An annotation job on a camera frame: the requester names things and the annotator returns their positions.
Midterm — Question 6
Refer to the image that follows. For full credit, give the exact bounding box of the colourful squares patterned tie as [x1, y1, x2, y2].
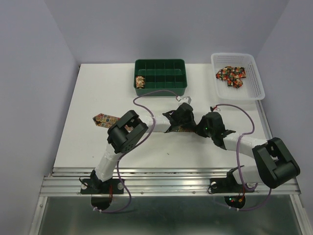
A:
[92, 112, 196, 134]

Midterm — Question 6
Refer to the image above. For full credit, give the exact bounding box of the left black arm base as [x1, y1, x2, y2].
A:
[79, 178, 124, 195]

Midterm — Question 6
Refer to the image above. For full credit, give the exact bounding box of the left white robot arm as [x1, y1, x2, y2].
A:
[90, 102, 196, 193]

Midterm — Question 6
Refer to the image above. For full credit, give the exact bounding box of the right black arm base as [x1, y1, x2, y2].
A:
[208, 178, 243, 194]

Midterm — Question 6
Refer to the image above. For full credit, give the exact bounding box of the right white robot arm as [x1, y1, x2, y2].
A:
[196, 112, 300, 191]

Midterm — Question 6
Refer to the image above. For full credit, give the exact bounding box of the green divided organizer tray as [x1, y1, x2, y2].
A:
[133, 59, 187, 96]

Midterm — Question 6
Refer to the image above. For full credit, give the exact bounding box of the white plastic basket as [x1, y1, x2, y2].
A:
[211, 53, 265, 104]

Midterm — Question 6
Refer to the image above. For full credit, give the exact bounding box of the dark floral tie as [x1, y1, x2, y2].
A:
[215, 66, 246, 89]

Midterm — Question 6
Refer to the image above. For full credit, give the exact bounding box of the rolled patterned tie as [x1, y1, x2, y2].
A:
[135, 76, 146, 89]

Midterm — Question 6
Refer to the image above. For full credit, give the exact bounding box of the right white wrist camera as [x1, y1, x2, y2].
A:
[210, 105, 220, 112]

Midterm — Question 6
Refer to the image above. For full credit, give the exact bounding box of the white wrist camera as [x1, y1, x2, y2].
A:
[210, 105, 220, 112]
[176, 96, 192, 104]

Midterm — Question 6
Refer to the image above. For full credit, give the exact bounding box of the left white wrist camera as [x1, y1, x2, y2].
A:
[176, 96, 192, 104]

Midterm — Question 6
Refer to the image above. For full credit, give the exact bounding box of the aluminium frame rail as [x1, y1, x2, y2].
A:
[30, 99, 313, 235]

